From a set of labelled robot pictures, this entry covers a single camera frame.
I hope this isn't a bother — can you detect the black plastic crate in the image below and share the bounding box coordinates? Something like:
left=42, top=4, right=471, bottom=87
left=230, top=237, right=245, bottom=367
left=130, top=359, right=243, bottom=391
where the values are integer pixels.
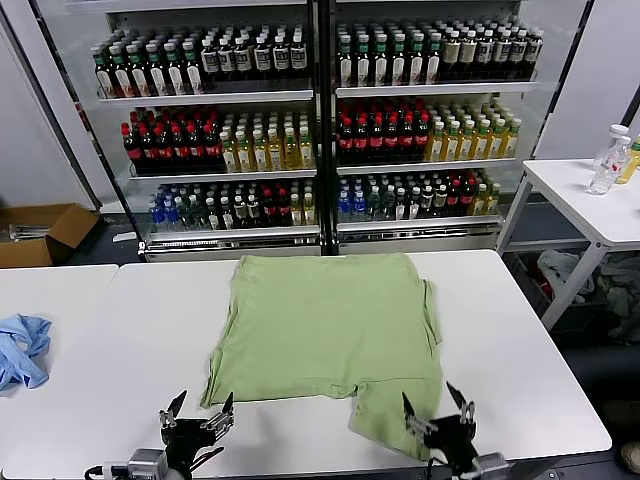
left=501, top=249, right=611, bottom=335

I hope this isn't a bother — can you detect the yellow juice bottle green label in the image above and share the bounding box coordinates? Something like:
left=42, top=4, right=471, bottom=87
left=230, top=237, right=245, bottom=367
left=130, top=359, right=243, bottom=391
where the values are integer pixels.
left=473, top=119, right=492, bottom=161
left=220, top=132, right=238, bottom=174
left=442, top=121, right=461, bottom=162
left=267, top=129, right=285, bottom=172
left=298, top=127, right=316, bottom=171
left=502, top=117, right=523, bottom=159
left=251, top=130, right=269, bottom=173
left=458, top=120, right=476, bottom=161
left=283, top=128, right=301, bottom=172
left=425, top=122, right=446, bottom=162
left=235, top=131, right=253, bottom=173
left=488, top=118, right=507, bottom=160

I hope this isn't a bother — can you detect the clear bottle red label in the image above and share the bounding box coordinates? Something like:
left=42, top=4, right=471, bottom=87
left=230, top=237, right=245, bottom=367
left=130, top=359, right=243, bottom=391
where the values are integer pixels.
left=588, top=135, right=632, bottom=196

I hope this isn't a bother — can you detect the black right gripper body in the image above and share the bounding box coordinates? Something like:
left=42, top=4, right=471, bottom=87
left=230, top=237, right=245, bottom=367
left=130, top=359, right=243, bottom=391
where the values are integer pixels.
left=424, top=413, right=479, bottom=474

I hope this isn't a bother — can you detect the white beverage display cabinet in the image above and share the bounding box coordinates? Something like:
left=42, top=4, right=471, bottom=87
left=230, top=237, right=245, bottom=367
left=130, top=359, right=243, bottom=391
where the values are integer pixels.
left=97, top=0, right=324, bottom=264
left=319, top=0, right=559, bottom=256

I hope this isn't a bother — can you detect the clear bottle white cap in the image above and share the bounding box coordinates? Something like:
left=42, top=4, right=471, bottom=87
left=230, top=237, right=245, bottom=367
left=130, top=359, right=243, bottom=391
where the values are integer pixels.
left=592, top=124, right=630, bottom=171

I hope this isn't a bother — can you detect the crumpled light blue cloth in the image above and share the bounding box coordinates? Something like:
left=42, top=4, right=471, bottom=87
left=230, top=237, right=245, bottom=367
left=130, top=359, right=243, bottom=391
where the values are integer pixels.
left=0, top=313, right=54, bottom=392

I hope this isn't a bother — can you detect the white cabinet shelf board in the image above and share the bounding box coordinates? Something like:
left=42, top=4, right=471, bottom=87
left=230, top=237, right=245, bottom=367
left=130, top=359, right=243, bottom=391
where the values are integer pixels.
left=335, top=157, right=519, bottom=177
left=335, top=214, right=503, bottom=234
left=334, top=79, right=540, bottom=99
left=97, top=88, right=315, bottom=105
left=128, top=168, right=319, bottom=182
left=144, top=224, right=321, bottom=241

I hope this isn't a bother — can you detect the grey green clothes pile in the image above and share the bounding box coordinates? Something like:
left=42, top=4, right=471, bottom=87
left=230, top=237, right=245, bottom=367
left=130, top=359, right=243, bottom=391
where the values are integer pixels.
left=597, top=252, right=640, bottom=344

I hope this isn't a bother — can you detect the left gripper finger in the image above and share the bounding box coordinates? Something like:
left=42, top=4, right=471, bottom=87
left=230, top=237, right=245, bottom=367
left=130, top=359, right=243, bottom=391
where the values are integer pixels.
left=158, top=388, right=189, bottom=429
left=200, top=391, right=236, bottom=432

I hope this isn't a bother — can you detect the white grey cloth pile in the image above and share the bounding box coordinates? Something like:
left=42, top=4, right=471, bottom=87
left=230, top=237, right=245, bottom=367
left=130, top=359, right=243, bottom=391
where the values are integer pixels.
left=535, top=248, right=595, bottom=305

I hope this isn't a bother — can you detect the open cardboard box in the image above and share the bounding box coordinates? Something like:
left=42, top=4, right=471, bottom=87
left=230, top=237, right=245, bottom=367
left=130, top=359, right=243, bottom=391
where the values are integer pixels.
left=0, top=202, right=101, bottom=269

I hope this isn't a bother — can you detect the yellow drink bottle green label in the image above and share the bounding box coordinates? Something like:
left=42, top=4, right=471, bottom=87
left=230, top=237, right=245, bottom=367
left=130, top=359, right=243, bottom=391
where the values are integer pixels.
left=614, top=133, right=640, bottom=186

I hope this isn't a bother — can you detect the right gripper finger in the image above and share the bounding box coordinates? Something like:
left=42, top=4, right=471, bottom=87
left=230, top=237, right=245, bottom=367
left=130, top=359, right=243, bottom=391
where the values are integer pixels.
left=444, top=381, right=477, bottom=426
left=401, top=391, right=437, bottom=437

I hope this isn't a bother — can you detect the silver metal rods bundle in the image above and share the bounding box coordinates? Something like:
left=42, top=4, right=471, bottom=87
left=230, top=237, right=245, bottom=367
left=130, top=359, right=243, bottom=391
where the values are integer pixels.
left=7, top=223, right=51, bottom=245

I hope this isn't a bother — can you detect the beige-label dark drink bottle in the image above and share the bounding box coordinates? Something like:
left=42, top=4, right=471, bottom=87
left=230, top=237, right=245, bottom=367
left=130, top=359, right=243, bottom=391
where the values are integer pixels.
left=459, top=29, right=478, bottom=80
left=441, top=30, right=461, bottom=81

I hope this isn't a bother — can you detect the open glass cabinet door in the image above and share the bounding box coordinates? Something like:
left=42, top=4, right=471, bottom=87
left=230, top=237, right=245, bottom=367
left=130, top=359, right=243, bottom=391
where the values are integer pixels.
left=0, top=0, right=149, bottom=254
left=497, top=0, right=597, bottom=241

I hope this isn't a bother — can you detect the white side table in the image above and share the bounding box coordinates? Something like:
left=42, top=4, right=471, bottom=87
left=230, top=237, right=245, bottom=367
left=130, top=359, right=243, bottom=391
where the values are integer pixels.
left=494, top=157, right=640, bottom=331

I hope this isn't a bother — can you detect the light green polo shirt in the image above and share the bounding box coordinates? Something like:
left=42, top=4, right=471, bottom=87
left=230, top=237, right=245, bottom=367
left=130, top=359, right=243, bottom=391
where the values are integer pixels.
left=199, top=252, right=445, bottom=462

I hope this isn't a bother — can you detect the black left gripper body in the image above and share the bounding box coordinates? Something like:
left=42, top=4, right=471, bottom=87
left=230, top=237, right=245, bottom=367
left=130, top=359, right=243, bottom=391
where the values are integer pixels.
left=160, top=418, right=226, bottom=474

